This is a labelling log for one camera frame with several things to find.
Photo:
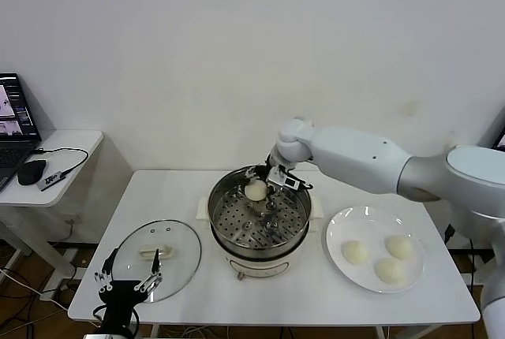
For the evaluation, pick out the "white wall socket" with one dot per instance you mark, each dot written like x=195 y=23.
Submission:
x=73 y=220

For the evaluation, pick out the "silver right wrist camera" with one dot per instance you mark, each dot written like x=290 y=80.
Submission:
x=285 y=180

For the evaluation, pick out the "white side desk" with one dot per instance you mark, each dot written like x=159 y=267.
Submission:
x=71 y=146

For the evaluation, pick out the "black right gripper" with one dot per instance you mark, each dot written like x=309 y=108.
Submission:
x=273 y=166

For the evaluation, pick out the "white power strip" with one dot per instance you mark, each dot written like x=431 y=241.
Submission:
x=53 y=295

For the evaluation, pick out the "black open laptop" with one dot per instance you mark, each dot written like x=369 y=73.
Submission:
x=16 y=150

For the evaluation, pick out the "round glass lid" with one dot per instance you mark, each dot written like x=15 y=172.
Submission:
x=185 y=244

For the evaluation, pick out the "dark laptop with blue screen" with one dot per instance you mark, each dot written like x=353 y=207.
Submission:
x=501 y=140

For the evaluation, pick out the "grey usb dongle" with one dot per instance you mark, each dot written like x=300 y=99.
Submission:
x=50 y=181

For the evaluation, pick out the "stainless steel steamer basket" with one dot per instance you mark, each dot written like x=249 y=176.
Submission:
x=292 y=213

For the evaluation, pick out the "black computer mouse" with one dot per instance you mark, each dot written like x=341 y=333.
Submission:
x=31 y=172

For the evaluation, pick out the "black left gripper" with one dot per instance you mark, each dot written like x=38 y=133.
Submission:
x=118 y=293

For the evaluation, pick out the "white steamed baozi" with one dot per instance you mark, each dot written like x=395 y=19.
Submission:
x=356 y=253
x=399 y=246
x=391 y=270
x=255 y=191

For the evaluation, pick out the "white round plate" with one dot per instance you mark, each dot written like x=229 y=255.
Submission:
x=339 y=236

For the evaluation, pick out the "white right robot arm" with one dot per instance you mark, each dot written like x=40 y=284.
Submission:
x=355 y=157

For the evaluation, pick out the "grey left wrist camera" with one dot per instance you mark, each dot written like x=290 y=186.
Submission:
x=106 y=336

